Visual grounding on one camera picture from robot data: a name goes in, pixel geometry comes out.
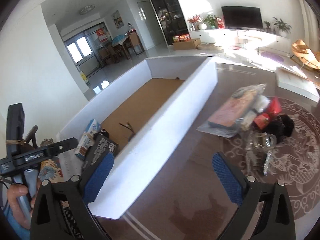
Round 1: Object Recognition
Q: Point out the blue white medicine box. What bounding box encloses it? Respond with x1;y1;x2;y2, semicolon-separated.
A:
74;119;101;160

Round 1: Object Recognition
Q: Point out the black rectangular box white text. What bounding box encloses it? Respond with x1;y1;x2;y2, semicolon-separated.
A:
81;133;119;172

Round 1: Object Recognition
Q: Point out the red snack packet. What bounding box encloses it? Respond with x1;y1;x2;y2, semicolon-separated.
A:
253;97;282;130

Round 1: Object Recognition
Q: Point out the person's left hand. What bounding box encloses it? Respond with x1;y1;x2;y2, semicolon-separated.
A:
7;184;31;230

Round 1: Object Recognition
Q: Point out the black fuzzy cloth item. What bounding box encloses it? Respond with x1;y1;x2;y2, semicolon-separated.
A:
264;114;295;138

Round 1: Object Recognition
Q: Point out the plastic bag with wooden board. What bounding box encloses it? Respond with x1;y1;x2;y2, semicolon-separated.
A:
197;83;270;138

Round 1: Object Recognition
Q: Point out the white storage box with cork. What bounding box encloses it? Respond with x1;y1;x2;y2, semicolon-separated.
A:
56;55;218;219

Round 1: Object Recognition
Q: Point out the white flat box on table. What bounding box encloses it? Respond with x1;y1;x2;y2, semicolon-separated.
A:
276;67;319;103

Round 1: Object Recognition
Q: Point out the dining table with chairs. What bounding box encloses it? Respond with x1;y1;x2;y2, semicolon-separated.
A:
98;31;145;64

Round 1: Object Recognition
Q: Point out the orange lounge chair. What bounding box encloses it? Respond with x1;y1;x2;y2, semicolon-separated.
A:
291;39;319;70

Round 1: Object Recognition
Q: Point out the white tv cabinet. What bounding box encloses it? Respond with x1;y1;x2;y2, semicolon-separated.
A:
189;29;291;55

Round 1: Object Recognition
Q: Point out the cardboard box on floor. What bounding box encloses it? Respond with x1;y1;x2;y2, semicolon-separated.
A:
173;38;201;50

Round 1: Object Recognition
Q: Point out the potted green plant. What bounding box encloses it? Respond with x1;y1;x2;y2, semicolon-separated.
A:
273;17;292;37

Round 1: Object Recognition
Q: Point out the dark glass display cabinet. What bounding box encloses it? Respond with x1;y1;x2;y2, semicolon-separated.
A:
151;0;188;46

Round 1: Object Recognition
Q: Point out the black flat television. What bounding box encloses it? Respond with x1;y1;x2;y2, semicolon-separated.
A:
221;6;263;29

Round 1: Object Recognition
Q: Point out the red flower vase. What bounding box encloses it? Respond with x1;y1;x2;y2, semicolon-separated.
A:
188;15;202;31

